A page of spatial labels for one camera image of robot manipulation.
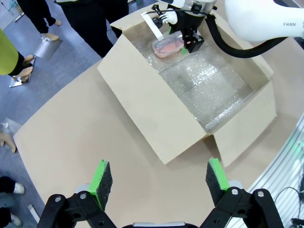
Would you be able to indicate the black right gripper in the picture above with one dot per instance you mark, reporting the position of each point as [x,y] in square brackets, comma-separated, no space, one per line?
[190,20]

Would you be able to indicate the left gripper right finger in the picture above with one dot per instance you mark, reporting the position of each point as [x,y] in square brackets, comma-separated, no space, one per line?
[218,185]

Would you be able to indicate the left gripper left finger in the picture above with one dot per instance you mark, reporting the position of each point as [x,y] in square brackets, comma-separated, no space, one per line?
[99,187]

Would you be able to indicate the pink glasses case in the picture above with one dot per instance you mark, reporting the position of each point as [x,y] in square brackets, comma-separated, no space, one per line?
[166,47]

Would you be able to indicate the large cardboard box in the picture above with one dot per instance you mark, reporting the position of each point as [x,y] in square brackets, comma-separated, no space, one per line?
[142,99]

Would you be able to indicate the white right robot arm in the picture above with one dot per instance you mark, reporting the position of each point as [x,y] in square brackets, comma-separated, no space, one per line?
[256,16]

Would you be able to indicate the white paper label strip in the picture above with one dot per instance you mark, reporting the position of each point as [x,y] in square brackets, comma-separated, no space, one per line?
[152,26]

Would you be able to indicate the clear bubble wrap lining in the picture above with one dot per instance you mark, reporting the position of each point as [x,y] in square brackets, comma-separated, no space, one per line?
[209,90]

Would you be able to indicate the person in grey hoodie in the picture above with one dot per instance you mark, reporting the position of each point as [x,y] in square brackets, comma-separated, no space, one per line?
[95,23]

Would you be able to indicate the person with white sneakers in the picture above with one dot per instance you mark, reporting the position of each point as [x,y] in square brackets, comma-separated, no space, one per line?
[9,187]

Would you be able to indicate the mannequin with yellow apron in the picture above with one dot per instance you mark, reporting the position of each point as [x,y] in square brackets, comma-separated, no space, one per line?
[7,54]

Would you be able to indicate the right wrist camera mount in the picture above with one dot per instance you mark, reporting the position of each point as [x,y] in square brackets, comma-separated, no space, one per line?
[169,16]

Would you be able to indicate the aluminium frame rail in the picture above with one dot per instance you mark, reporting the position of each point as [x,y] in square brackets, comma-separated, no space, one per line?
[280,175]

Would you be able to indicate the metal mannequin base plate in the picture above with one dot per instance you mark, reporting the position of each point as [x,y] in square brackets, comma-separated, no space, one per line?
[22,78]
[47,48]

